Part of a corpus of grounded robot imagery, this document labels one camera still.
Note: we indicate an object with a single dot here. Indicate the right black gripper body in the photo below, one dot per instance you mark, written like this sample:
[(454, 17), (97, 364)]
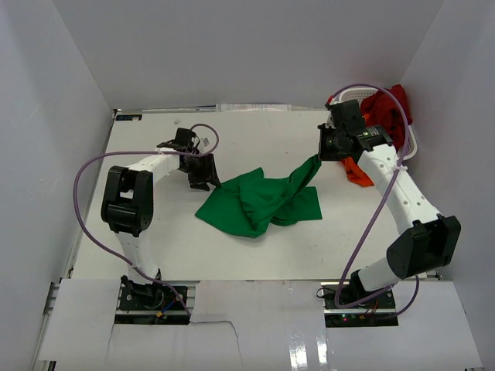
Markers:
[(329, 146)]

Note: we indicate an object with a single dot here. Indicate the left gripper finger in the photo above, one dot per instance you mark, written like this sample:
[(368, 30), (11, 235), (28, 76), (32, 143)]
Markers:
[(213, 179), (198, 180)]

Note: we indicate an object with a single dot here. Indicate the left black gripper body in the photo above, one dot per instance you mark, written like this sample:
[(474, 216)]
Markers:
[(197, 165)]

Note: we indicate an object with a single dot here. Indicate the green t shirt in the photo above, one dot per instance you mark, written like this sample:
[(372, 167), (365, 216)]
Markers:
[(247, 205)]

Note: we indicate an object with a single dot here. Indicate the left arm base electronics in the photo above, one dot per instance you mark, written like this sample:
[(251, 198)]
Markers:
[(151, 304)]

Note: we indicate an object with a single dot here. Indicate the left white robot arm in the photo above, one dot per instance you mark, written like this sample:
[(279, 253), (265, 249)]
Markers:
[(128, 201)]

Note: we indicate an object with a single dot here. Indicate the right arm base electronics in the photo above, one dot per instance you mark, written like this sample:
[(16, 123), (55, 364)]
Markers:
[(379, 312)]

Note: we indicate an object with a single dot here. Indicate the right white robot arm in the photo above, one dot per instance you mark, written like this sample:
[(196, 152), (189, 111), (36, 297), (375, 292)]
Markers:
[(427, 239)]

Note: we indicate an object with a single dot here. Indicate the orange t shirt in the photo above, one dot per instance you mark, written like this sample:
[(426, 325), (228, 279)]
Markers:
[(355, 174)]

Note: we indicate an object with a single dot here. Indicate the white plastic basket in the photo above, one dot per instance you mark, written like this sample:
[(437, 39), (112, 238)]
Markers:
[(361, 92)]

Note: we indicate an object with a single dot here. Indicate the dark red t shirt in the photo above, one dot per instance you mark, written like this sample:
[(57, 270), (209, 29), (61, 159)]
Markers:
[(380, 109)]

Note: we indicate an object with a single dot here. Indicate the black label sticker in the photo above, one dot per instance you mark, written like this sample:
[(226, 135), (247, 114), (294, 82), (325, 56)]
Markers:
[(128, 117)]

